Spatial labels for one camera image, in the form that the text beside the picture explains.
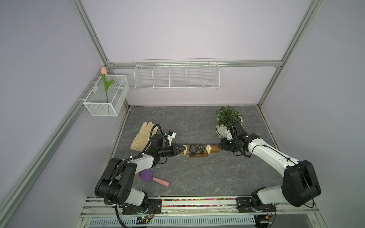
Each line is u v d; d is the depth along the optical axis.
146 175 0.82
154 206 0.74
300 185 0.42
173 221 1.57
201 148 0.86
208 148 0.85
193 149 0.85
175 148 0.80
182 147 0.85
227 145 0.77
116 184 0.44
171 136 0.83
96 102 0.81
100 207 0.75
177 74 0.98
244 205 0.74
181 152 0.85
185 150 0.85
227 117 0.91
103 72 0.85
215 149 0.87
